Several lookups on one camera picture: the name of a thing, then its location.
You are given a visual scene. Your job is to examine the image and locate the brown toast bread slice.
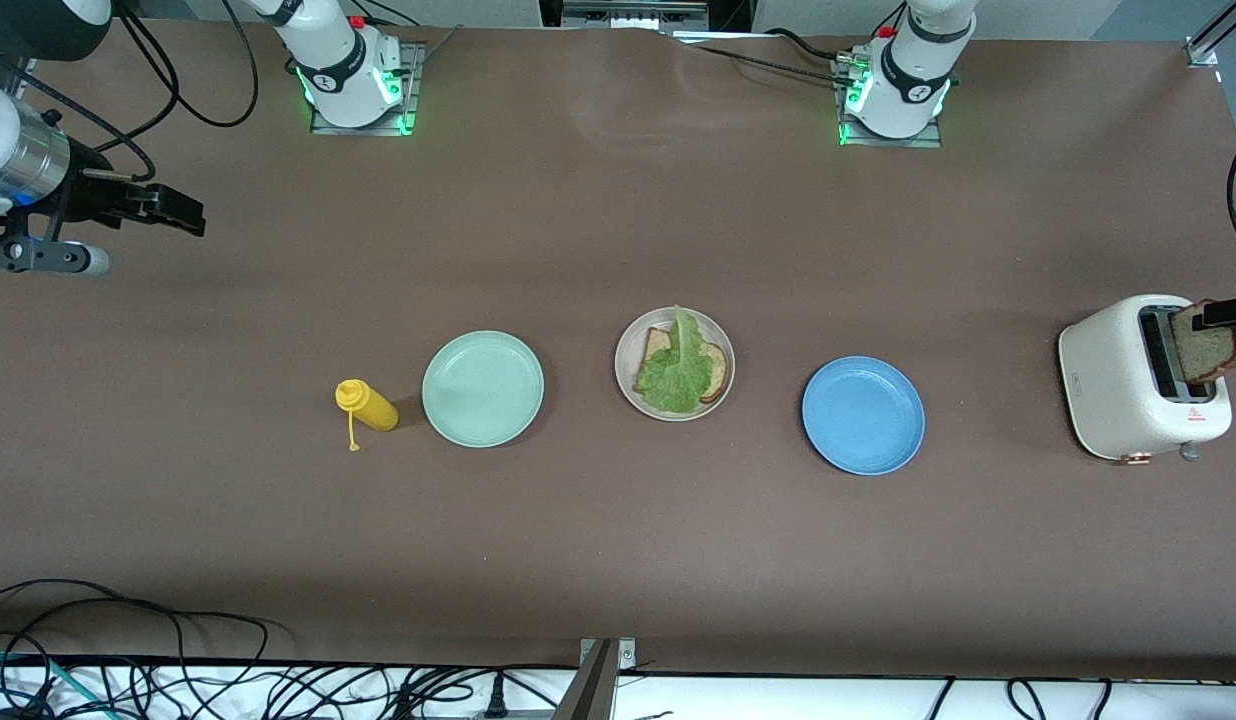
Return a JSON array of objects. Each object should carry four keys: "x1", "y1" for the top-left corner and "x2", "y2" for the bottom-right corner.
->
[
  {"x1": 633, "y1": 325, "x2": 729, "y2": 406},
  {"x1": 1168, "y1": 298, "x2": 1236, "y2": 387}
]

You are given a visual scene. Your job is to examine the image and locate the yellow mustard squeeze bottle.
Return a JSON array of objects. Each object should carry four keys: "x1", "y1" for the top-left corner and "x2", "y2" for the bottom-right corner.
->
[{"x1": 334, "y1": 378, "x2": 401, "y2": 453}]

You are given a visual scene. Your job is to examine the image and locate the green lettuce leaf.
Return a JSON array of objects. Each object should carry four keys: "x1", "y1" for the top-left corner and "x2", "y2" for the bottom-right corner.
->
[{"x1": 638, "y1": 306, "x2": 714, "y2": 415}]

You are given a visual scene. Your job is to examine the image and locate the mint green plate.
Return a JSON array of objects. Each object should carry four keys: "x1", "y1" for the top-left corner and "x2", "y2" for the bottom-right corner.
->
[{"x1": 421, "y1": 330, "x2": 546, "y2": 449}]

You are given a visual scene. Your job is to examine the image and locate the blue plate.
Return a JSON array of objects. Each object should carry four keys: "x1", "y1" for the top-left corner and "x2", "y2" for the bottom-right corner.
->
[{"x1": 801, "y1": 356, "x2": 926, "y2": 477}]

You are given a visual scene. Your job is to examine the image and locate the beige plate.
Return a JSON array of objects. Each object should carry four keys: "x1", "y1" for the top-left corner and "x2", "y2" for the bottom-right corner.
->
[{"x1": 614, "y1": 306, "x2": 736, "y2": 423}]

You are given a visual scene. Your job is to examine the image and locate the cream white toaster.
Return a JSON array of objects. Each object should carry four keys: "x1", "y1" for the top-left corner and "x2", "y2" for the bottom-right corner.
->
[{"x1": 1058, "y1": 293, "x2": 1234, "y2": 466}]

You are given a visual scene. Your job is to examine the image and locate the grey metal equipment box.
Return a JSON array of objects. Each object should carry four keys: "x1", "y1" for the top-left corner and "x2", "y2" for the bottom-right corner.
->
[{"x1": 561, "y1": 0, "x2": 711, "y2": 33}]

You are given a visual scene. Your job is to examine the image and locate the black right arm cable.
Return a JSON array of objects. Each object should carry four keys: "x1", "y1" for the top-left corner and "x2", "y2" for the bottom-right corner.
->
[{"x1": 0, "y1": 0, "x2": 261, "y2": 183}]

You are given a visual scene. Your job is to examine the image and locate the aluminium table frame rail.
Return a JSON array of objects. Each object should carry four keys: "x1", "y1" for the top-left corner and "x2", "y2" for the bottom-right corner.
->
[{"x1": 1183, "y1": 0, "x2": 1236, "y2": 69}]

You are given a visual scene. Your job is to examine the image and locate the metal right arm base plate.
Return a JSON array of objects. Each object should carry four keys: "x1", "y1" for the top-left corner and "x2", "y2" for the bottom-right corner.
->
[{"x1": 310, "y1": 42, "x2": 424, "y2": 137}]

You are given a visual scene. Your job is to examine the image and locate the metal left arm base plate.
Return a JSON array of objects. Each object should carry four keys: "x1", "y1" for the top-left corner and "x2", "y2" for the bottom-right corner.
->
[{"x1": 836, "y1": 55, "x2": 947, "y2": 149}]

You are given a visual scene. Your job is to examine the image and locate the teal floor cable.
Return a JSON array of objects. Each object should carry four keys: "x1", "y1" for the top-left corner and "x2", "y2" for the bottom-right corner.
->
[{"x1": 0, "y1": 650, "x2": 114, "y2": 720}]

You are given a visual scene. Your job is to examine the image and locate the black braided table cable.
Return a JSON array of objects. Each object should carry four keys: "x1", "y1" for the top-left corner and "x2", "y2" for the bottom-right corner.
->
[{"x1": 673, "y1": 28, "x2": 864, "y2": 86}]

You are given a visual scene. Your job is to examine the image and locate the grey metal bracket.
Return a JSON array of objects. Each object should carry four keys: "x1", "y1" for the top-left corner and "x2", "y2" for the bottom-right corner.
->
[{"x1": 553, "y1": 637, "x2": 639, "y2": 720}]

